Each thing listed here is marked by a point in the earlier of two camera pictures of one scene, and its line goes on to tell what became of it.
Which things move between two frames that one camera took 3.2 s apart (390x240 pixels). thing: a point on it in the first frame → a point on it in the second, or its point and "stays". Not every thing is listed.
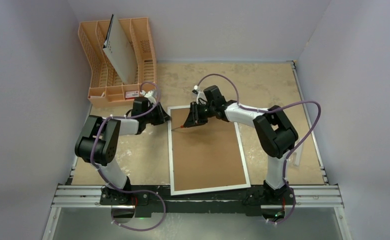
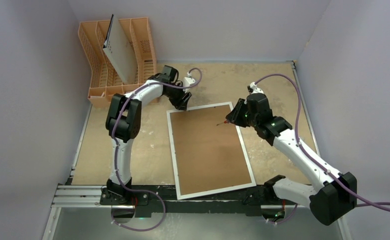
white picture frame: x=206 y=157 stays
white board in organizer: x=117 y=50 stays
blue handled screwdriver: x=181 y=126 → x=225 y=122
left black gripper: x=164 y=117 → x=181 y=104
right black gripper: x=196 y=113 → x=236 y=112
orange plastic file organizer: x=107 y=89 stays
